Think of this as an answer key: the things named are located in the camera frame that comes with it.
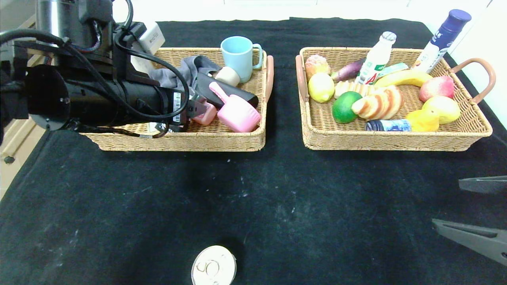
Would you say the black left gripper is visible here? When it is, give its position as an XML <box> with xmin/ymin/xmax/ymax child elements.
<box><xmin>138</xmin><ymin>85</ymin><xmax>208</xmax><ymax>125</ymax></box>

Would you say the pink plastic bottle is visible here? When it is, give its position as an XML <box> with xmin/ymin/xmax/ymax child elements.
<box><xmin>193</xmin><ymin>102</ymin><xmax>217</xmax><ymax>126</ymax></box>

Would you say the pink saucepan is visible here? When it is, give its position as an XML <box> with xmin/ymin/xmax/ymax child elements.
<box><xmin>209</xmin><ymin>82</ymin><xmax>262</xmax><ymax>133</ymax></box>

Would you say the green lime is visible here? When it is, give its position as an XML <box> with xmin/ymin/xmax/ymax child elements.
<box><xmin>332</xmin><ymin>91</ymin><xmax>363</xmax><ymax>124</ymax></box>

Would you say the round tin can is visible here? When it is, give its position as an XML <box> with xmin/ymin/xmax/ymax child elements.
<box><xmin>191</xmin><ymin>245</ymin><xmax>237</xmax><ymax>285</ymax></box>

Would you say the toy croissant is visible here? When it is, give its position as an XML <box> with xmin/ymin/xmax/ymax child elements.
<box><xmin>352</xmin><ymin>85</ymin><xmax>404</xmax><ymax>121</ymax></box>

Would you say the grey cloth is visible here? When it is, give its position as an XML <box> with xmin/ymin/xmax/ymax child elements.
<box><xmin>149</xmin><ymin>55</ymin><xmax>222</xmax><ymax>89</ymax></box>

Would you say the small beige cup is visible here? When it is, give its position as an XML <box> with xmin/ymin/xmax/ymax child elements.
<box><xmin>215</xmin><ymin>66</ymin><xmax>241</xmax><ymax>87</ymax></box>

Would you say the black glasses case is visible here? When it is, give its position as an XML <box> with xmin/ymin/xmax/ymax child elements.
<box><xmin>196</xmin><ymin>72</ymin><xmax>259</xmax><ymax>109</ymax></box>

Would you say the light blue mug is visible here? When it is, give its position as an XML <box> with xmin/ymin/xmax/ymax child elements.
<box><xmin>220</xmin><ymin>36</ymin><xmax>263</xmax><ymax>84</ymax></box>

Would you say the black table cloth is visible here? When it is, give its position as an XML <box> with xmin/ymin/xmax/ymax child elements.
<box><xmin>0</xmin><ymin>18</ymin><xmax>507</xmax><ymax>285</ymax></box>

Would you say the yellow lemon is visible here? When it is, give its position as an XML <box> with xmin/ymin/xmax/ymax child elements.
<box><xmin>308</xmin><ymin>72</ymin><xmax>335</xmax><ymax>103</ymax></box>

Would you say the orange pink peach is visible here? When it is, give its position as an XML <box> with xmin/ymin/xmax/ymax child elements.
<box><xmin>304</xmin><ymin>55</ymin><xmax>331</xmax><ymax>80</ymax></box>

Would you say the sliced bread loaf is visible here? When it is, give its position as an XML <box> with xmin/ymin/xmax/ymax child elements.
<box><xmin>334</xmin><ymin>80</ymin><xmax>377</xmax><ymax>99</ymax></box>

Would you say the purple eggplant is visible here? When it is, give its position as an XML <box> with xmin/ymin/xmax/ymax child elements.
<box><xmin>332</xmin><ymin>59</ymin><xmax>367</xmax><ymax>83</ymax></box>

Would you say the white milk drink bottle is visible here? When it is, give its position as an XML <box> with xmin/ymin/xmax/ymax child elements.
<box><xmin>355</xmin><ymin>32</ymin><xmax>396</xmax><ymax>86</ymax></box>

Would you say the wooden rack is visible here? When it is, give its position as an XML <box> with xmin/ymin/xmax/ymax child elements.
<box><xmin>0</xmin><ymin>117</ymin><xmax>46</xmax><ymax>166</ymax></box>

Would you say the yellow banana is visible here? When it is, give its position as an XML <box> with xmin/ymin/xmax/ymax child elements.
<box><xmin>374</xmin><ymin>69</ymin><xmax>433</xmax><ymax>88</ymax></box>

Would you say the red apple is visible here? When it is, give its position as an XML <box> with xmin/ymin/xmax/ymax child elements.
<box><xmin>419</xmin><ymin>76</ymin><xmax>455</xmax><ymax>103</ymax></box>

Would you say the yellow mango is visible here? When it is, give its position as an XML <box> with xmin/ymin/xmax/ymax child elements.
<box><xmin>422</xmin><ymin>96</ymin><xmax>462</xmax><ymax>124</ymax></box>

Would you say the white bottle with blue cap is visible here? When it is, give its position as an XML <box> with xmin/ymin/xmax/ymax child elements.
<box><xmin>414</xmin><ymin>9</ymin><xmax>472</xmax><ymax>74</ymax></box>

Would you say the wicker basket with handles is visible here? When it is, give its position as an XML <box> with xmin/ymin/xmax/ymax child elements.
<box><xmin>79</xmin><ymin>47</ymin><xmax>274</xmax><ymax>152</ymax></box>
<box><xmin>295</xmin><ymin>47</ymin><xmax>496</xmax><ymax>152</ymax></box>

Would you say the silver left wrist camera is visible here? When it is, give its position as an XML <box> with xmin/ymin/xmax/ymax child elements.
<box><xmin>137</xmin><ymin>22</ymin><xmax>166</xmax><ymax>56</ymax></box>

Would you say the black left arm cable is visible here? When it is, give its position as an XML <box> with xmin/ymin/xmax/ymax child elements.
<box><xmin>0</xmin><ymin>28</ymin><xmax>191</xmax><ymax>121</ymax></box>

